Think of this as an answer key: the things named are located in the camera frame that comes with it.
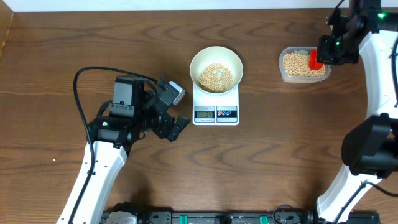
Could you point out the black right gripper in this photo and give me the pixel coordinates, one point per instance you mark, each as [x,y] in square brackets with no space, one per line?
[324,56]

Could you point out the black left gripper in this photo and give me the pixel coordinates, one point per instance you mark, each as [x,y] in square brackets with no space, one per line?
[161,129]

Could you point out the red plastic measuring scoop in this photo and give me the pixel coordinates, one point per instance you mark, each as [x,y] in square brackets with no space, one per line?
[313,64]

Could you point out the white digital kitchen scale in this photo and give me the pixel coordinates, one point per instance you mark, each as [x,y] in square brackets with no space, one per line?
[215,109]

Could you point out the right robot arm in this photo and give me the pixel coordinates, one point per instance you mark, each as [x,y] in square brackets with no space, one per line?
[369,151]

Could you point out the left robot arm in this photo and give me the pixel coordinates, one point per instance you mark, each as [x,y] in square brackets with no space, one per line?
[110,140]

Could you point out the soybeans in bowl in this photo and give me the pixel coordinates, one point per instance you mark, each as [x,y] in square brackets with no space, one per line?
[216,78]

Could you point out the white ceramic bowl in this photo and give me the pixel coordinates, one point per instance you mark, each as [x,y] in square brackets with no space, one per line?
[216,54]

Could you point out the soybeans in container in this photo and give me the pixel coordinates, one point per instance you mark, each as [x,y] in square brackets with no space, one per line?
[297,65]

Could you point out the clear plastic container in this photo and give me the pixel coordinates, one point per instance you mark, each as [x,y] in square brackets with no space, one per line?
[294,79]

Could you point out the cardboard box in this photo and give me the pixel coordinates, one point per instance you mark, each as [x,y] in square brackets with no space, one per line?
[6,19]

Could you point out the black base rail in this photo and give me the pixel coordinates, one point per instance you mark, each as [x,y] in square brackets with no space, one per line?
[127,212]

